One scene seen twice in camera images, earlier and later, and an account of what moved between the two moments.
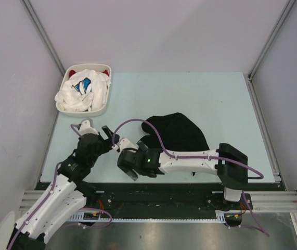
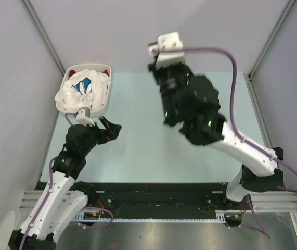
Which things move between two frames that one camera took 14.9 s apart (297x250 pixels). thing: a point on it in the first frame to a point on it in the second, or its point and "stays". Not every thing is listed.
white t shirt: x=85 y=90 stays
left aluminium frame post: x=40 y=29 stays
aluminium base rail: x=261 y=200 stays
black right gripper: x=127 y=170 to x=157 y=72
